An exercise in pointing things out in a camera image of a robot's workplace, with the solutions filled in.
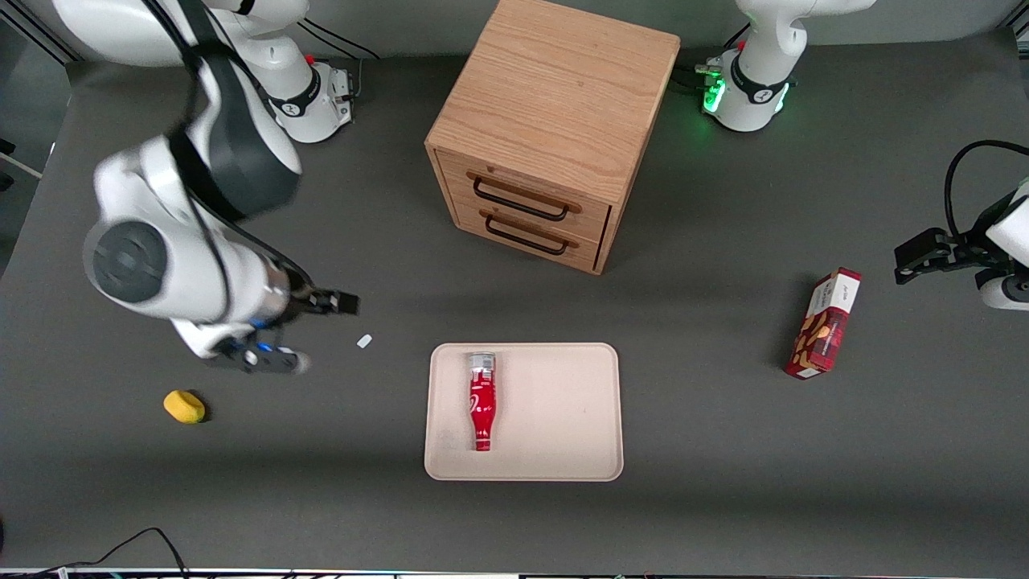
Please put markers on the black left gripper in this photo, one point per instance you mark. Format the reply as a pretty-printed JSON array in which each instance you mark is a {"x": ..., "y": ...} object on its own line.
[{"x": 970, "y": 242}]

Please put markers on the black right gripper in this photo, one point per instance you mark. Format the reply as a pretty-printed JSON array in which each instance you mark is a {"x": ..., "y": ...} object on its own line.
[{"x": 302, "y": 299}]

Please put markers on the red coke bottle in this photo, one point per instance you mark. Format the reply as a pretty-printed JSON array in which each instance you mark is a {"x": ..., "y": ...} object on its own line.
[{"x": 481, "y": 398}]

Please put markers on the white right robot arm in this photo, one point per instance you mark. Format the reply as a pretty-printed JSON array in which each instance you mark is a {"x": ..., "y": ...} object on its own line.
[{"x": 201, "y": 273}]

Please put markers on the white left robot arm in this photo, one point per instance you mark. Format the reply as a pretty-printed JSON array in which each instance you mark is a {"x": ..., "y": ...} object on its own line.
[{"x": 756, "y": 84}]

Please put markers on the beige plastic tray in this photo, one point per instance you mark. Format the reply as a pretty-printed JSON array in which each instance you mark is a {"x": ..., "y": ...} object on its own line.
[{"x": 555, "y": 414}]

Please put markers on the red snack box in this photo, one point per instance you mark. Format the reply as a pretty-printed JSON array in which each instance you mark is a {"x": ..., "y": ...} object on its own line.
[{"x": 824, "y": 326}]

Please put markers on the yellow sponge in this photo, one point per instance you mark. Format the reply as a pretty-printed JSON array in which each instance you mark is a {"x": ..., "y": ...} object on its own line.
[{"x": 184, "y": 407}]

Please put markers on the wooden drawer cabinet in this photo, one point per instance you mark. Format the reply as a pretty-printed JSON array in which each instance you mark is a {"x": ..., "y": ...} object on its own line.
[{"x": 555, "y": 96}]

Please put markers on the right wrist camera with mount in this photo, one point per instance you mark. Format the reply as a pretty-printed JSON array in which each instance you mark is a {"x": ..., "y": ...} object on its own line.
[{"x": 261, "y": 358}]

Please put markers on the aluminium frame rail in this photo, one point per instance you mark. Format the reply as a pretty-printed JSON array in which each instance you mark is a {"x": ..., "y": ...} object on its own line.
[{"x": 44, "y": 36}]

